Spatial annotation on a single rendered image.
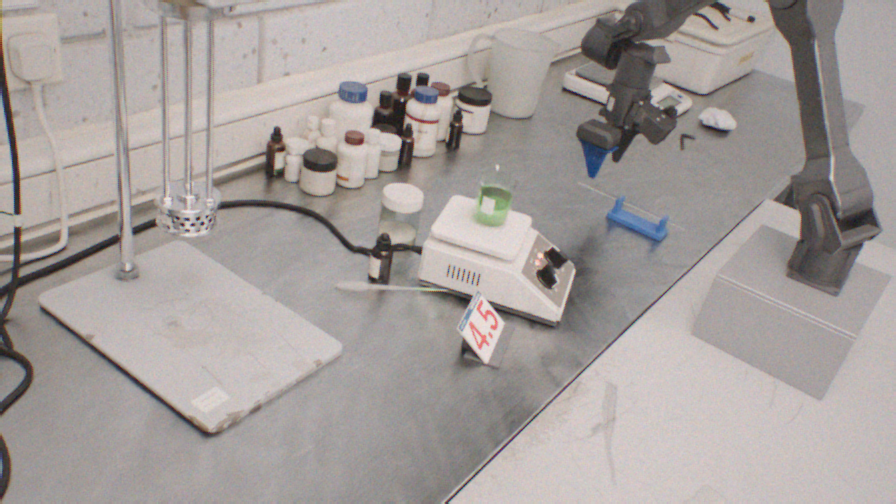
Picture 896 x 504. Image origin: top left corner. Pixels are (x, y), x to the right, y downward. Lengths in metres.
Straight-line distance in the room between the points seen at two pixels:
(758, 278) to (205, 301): 0.70
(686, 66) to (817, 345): 1.13
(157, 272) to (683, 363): 0.68
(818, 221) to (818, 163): 0.07
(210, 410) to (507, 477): 0.31
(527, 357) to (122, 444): 0.47
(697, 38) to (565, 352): 1.20
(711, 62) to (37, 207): 1.51
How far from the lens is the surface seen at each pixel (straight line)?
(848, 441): 1.13
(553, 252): 1.14
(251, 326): 1.00
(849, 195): 1.14
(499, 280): 1.08
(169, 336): 0.99
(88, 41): 1.18
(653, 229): 1.40
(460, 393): 0.96
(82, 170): 1.18
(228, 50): 1.32
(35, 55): 1.11
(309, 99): 1.41
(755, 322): 1.15
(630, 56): 1.31
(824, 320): 1.12
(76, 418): 0.92
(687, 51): 2.12
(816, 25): 1.13
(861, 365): 1.28
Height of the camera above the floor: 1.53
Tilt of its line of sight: 32 degrees down
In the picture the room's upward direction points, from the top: 12 degrees clockwise
